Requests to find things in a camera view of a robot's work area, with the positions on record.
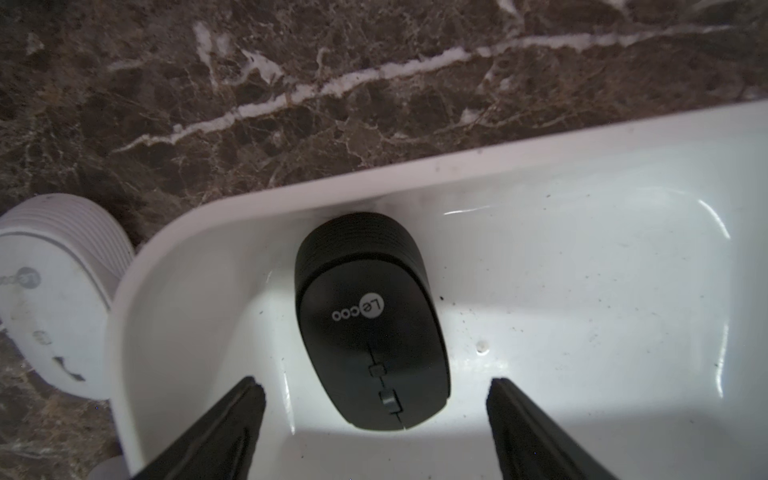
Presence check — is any black mouse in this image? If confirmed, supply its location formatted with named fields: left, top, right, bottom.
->
left=294, top=212, right=451, bottom=431

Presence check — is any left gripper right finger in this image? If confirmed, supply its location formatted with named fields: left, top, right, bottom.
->
left=486, top=378, right=614, bottom=479

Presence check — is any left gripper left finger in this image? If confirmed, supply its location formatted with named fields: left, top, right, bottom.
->
left=134, top=376, right=266, bottom=480

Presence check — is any white mouse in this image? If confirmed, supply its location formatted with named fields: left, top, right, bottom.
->
left=1, top=193, right=134, bottom=400

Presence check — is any white plastic storage box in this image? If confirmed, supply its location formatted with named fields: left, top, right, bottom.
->
left=107, top=101, right=767, bottom=479

